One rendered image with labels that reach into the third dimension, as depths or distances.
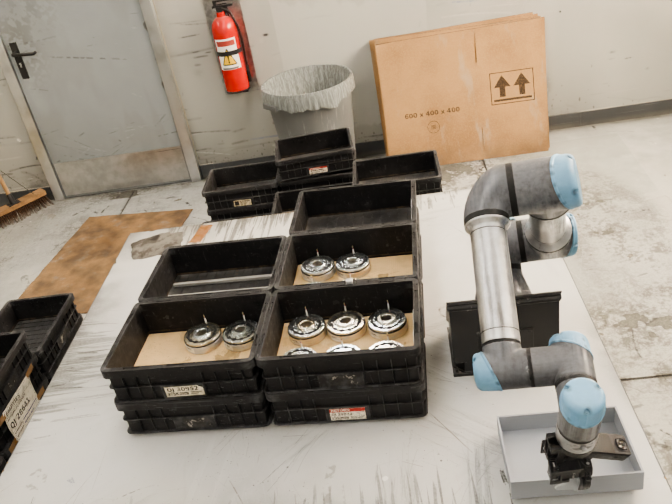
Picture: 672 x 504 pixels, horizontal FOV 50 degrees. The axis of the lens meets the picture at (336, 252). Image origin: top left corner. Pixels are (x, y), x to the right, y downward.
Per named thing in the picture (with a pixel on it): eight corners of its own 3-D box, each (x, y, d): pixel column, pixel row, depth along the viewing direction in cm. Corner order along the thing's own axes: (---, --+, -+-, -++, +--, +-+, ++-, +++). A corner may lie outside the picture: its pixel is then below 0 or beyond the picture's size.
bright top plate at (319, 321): (325, 313, 197) (324, 311, 197) (324, 335, 188) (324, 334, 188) (289, 318, 198) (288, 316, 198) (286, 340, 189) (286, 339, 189)
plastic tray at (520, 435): (615, 421, 167) (616, 405, 165) (643, 489, 150) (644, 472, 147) (497, 432, 170) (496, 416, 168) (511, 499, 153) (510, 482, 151)
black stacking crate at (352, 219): (418, 209, 248) (414, 179, 243) (419, 254, 223) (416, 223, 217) (306, 220, 254) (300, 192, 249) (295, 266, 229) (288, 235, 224)
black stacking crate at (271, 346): (421, 313, 198) (417, 279, 192) (424, 387, 173) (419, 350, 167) (281, 324, 204) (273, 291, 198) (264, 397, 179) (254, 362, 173)
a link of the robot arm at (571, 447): (591, 405, 135) (606, 444, 129) (589, 417, 138) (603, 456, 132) (551, 410, 135) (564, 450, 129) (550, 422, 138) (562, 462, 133)
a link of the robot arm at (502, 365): (451, 161, 154) (472, 385, 133) (503, 153, 152) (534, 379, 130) (459, 188, 164) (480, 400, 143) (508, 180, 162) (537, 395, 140)
